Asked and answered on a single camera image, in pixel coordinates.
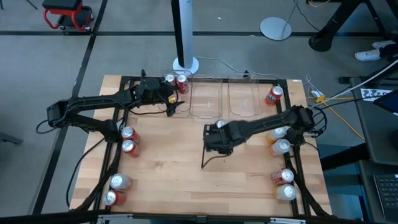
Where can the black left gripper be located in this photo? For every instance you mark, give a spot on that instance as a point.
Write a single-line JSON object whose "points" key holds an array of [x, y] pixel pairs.
{"points": [[155, 93]]}

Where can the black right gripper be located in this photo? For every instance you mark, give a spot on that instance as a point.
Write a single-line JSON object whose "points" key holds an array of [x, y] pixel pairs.
{"points": [[224, 140]]}

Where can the red Coca-Cola can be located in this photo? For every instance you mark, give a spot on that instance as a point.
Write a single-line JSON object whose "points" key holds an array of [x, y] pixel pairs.
{"points": [[183, 85], [221, 123], [284, 176], [169, 78]]}

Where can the red Fanta can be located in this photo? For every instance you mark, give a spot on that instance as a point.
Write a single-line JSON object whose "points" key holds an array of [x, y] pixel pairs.
{"points": [[273, 97], [113, 198], [129, 147], [128, 133]]}

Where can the orange and white soda can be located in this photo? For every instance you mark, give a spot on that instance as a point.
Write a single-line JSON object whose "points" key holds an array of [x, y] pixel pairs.
{"points": [[281, 146], [287, 192], [277, 133], [119, 182]]}

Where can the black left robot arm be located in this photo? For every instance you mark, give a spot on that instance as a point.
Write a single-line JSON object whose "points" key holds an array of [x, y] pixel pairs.
{"points": [[93, 101]]}

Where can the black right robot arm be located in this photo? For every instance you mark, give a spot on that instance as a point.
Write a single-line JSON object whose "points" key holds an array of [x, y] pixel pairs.
{"points": [[273, 119]]}

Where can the black rig crossbar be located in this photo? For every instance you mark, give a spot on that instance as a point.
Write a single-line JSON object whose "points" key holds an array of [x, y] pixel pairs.
{"points": [[155, 217]]}

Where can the white power strip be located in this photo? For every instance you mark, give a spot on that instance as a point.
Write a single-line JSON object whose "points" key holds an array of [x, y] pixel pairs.
{"points": [[316, 93]]}

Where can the yellow plug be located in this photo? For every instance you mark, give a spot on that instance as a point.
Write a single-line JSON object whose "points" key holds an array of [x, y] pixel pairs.
{"points": [[320, 99]]}

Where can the grey round floor stand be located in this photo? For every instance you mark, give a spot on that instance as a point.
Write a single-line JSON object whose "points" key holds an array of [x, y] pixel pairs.
{"points": [[275, 28]]}

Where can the red and black rolling stool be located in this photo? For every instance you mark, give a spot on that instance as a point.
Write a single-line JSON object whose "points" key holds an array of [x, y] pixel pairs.
{"points": [[66, 4]]}

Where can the dark grey desk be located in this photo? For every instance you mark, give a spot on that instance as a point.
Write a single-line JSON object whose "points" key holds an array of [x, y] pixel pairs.
{"points": [[373, 130]]}

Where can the black angled stand leg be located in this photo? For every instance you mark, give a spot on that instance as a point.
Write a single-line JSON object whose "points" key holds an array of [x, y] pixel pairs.
{"points": [[329, 29]]}

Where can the patterned white paper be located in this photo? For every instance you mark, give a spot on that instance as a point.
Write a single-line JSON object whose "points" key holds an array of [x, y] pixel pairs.
{"points": [[370, 93]]}

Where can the person's shoe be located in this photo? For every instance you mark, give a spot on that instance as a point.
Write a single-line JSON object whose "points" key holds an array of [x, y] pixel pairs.
{"points": [[367, 55], [383, 43]]}

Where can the dark laptop keyboard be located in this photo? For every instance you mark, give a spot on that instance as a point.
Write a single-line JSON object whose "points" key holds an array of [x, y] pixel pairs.
{"points": [[387, 196]]}

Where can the person's leg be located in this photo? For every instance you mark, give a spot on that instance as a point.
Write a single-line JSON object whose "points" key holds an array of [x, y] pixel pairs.
{"points": [[390, 50]]}

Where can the black metal table frame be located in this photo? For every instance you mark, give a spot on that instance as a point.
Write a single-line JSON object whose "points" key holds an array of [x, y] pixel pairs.
{"points": [[127, 78]]}

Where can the silver and black post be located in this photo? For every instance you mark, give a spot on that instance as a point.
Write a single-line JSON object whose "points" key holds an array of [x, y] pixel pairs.
{"points": [[186, 31]]}

